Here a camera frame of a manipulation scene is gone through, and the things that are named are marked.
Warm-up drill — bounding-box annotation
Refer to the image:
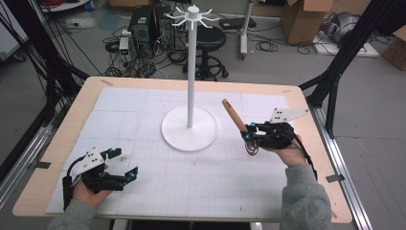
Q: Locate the black round stool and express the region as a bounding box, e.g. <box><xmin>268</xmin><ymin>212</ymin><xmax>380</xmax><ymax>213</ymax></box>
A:
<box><xmin>182</xmin><ymin>24</ymin><xmax>230</xmax><ymax>81</ymax></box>

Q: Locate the white hook rack stand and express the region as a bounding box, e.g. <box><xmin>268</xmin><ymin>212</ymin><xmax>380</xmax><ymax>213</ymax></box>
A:
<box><xmin>161</xmin><ymin>4</ymin><xmax>222</xmax><ymax>152</ymax></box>

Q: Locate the aluminium rail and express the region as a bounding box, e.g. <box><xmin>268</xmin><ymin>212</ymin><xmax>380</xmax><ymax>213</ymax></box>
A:
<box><xmin>308</xmin><ymin>103</ymin><xmax>373</xmax><ymax>230</ymax></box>
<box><xmin>0</xmin><ymin>126</ymin><xmax>54</xmax><ymax>209</ymax></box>

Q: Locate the person's left hand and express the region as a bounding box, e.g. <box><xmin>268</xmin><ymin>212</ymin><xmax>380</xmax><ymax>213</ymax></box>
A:
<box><xmin>72</xmin><ymin>181</ymin><xmax>113</xmax><ymax>210</ymax></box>

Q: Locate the person's right hand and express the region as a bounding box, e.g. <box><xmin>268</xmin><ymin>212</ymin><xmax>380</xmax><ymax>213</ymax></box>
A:
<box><xmin>270</xmin><ymin>134</ymin><xmax>309</xmax><ymax>168</ymax></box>

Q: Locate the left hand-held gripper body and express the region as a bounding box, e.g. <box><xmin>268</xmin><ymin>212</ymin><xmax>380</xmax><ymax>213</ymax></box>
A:
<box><xmin>70</xmin><ymin>147</ymin><xmax>126</xmax><ymax>194</ymax></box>

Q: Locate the black computer tower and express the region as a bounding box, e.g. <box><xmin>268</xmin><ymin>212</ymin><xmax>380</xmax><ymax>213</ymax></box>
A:
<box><xmin>127</xmin><ymin>4</ymin><xmax>177</xmax><ymax>52</ymax></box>

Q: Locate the flat black device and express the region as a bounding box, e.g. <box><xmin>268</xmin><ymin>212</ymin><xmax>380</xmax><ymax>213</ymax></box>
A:
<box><xmin>219</xmin><ymin>16</ymin><xmax>258</xmax><ymax>31</ymax></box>

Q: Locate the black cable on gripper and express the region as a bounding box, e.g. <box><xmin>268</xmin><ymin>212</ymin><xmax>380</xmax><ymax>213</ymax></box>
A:
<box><xmin>61</xmin><ymin>157</ymin><xmax>84</xmax><ymax>212</ymax></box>
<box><xmin>291</xmin><ymin>137</ymin><xmax>320</xmax><ymax>190</ymax></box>

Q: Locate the grey rounded device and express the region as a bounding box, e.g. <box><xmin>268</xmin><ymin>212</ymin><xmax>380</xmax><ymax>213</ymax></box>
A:
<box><xmin>326</xmin><ymin>11</ymin><xmax>360</xmax><ymax>44</ymax></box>

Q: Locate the white gridded table mat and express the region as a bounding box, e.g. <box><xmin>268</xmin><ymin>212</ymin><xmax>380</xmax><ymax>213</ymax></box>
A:
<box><xmin>45</xmin><ymin>86</ymin><xmax>298</xmax><ymax>219</ymax></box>

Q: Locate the small cardboard box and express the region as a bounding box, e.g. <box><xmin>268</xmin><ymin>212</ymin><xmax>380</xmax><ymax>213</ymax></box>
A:
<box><xmin>380</xmin><ymin>25</ymin><xmax>406</xmax><ymax>72</ymax></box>

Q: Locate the small white electronic device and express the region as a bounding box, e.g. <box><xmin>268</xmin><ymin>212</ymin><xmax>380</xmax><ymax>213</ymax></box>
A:
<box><xmin>118</xmin><ymin>30</ymin><xmax>132</xmax><ymax>56</ymax></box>

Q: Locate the large open cardboard box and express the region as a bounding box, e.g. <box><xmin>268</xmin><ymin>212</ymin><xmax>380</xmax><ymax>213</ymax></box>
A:
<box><xmin>280</xmin><ymin>0</ymin><xmax>335</xmax><ymax>46</ymax></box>

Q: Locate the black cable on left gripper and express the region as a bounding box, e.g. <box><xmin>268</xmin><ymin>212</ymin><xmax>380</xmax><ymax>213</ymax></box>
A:
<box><xmin>61</xmin><ymin>157</ymin><xmax>84</xmax><ymax>212</ymax></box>

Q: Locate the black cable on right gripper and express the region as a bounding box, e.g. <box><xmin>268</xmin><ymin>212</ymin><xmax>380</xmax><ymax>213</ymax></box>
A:
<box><xmin>291</xmin><ymin>137</ymin><xmax>320</xmax><ymax>190</ymax></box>

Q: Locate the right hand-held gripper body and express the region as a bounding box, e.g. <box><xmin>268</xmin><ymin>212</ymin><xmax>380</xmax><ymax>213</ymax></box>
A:
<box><xmin>255</xmin><ymin>107</ymin><xmax>310</xmax><ymax>150</ymax></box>

